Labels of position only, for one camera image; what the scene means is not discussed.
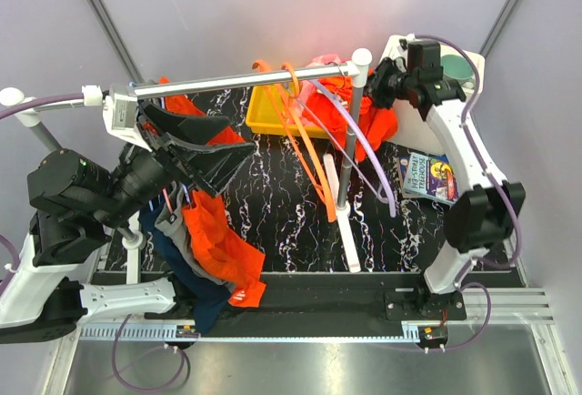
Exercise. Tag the grey garment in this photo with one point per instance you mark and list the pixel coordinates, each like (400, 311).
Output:
(173, 226)

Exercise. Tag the black marble table mat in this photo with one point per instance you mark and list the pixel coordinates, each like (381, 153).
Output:
(273, 206)

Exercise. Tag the pink clothes hanger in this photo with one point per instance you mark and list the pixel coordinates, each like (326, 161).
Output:
(176, 196)

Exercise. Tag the treehouse children's book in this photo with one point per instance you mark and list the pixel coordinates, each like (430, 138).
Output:
(427, 176)

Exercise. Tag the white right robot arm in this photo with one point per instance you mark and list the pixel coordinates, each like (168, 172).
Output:
(486, 212)

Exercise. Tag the lilac wire clothes hanger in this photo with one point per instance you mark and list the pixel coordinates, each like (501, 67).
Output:
(384, 193)

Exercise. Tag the orange garment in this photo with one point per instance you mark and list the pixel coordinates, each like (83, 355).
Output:
(221, 251)

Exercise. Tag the silver clothes rack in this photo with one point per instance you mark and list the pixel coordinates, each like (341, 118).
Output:
(14, 102)

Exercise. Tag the white storage box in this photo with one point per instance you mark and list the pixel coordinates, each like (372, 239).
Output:
(412, 131)

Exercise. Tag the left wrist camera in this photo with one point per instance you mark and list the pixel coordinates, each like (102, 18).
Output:
(119, 107)

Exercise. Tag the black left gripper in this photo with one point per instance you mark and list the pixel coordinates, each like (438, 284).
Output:
(199, 162)

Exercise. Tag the teal ceramic cup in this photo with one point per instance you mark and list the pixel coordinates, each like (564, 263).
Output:
(457, 68)

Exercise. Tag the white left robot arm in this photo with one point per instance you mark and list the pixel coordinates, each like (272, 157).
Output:
(78, 204)

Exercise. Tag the yellow plastic crate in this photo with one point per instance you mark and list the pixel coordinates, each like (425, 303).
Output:
(261, 116)

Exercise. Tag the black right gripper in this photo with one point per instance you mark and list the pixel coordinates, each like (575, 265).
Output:
(385, 67)

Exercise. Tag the navy blue garment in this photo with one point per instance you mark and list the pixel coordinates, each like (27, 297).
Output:
(207, 298)

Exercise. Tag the orange clothes hanger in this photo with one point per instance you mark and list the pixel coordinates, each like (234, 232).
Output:
(303, 145)

